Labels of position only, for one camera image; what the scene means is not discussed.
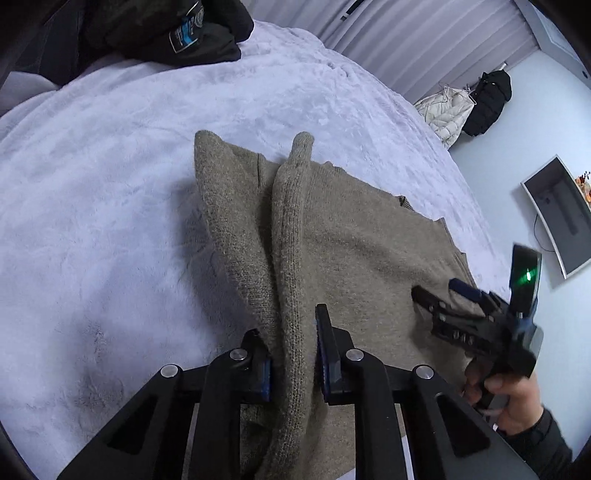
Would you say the beige knit sweater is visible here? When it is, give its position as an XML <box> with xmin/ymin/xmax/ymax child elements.
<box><xmin>194</xmin><ymin>131</ymin><xmax>472</xmax><ymax>479</ymax></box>

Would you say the right forearm black sleeve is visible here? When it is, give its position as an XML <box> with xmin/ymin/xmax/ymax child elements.
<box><xmin>501</xmin><ymin>409</ymin><xmax>577</xmax><ymax>480</ymax></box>

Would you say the person's right hand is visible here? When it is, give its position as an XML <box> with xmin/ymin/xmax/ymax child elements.
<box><xmin>463</xmin><ymin>358</ymin><xmax>544</xmax><ymax>436</ymax></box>

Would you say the lavender plush bed blanket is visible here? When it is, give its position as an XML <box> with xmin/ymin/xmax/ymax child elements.
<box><xmin>1</xmin><ymin>22</ymin><xmax>508</xmax><ymax>479</ymax></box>

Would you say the cream puffer jacket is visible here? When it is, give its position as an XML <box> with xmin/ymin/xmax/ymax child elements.
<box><xmin>414</xmin><ymin>86</ymin><xmax>476</xmax><ymax>150</ymax></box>

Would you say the black hanging coat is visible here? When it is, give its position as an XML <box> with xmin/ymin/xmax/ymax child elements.
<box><xmin>463</xmin><ymin>70</ymin><xmax>512</xmax><ymax>137</ymax></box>

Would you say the grey window curtain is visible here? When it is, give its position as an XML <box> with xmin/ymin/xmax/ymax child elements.
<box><xmin>239</xmin><ymin>0</ymin><xmax>541</xmax><ymax>105</ymax></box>

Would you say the black jacket on bed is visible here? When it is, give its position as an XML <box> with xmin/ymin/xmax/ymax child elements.
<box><xmin>1</xmin><ymin>0</ymin><xmax>254</xmax><ymax>86</ymax></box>

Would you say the camera box with green light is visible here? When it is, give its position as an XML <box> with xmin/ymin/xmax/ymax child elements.
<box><xmin>509</xmin><ymin>244</ymin><xmax>542</xmax><ymax>318</ymax></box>

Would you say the wall mounted monitor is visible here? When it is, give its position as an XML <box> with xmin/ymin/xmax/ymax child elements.
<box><xmin>522</xmin><ymin>156</ymin><xmax>590</xmax><ymax>279</ymax></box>

